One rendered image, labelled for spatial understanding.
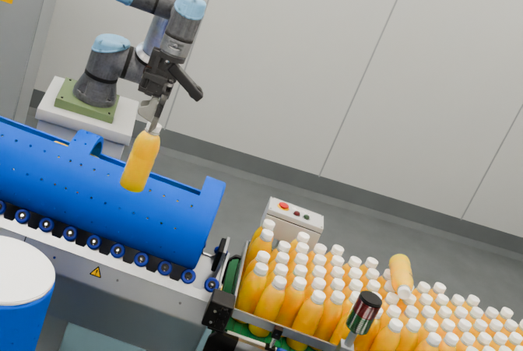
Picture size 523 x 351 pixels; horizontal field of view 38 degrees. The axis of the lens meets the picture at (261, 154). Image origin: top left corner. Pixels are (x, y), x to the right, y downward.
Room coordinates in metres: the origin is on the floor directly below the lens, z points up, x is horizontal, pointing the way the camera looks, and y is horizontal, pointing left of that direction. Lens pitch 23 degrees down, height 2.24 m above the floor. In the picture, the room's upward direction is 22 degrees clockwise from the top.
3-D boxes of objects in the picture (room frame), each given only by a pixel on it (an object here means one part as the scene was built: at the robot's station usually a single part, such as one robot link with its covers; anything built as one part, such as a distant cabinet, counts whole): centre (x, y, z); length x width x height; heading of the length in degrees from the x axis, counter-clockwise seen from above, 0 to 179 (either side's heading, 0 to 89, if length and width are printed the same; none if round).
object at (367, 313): (1.73, -0.40, 1.23); 0.06 x 0.06 x 0.04
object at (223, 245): (2.06, 0.00, 0.99); 0.10 x 0.02 x 0.12; 3
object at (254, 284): (1.96, -0.12, 0.99); 0.07 x 0.07 x 0.19
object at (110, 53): (2.45, 0.61, 1.35); 0.13 x 0.12 x 0.14; 105
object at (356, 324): (1.73, -0.40, 1.18); 0.06 x 0.06 x 0.05
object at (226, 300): (1.87, -0.05, 0.95); 0.10 x 0.07 x 0.10; 3
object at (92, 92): (2.45, 0.62, 1.23); 0.15 x 0.15 x 0.10
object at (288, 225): (2.37, -0.19, 1.05); 0.20 x 0.10 x 0.10; 93
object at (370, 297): (1.73, -0.40, 1.18); 0.06 x 0.06 x 0.16
